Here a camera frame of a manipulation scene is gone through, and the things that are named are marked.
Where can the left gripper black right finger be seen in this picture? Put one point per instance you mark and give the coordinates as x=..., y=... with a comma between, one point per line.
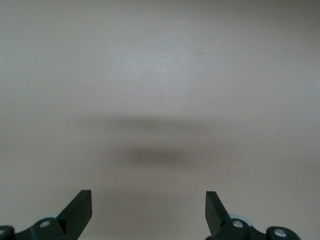
x=215, y=215

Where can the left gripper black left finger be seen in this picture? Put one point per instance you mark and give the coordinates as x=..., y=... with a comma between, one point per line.
x=77, y=215

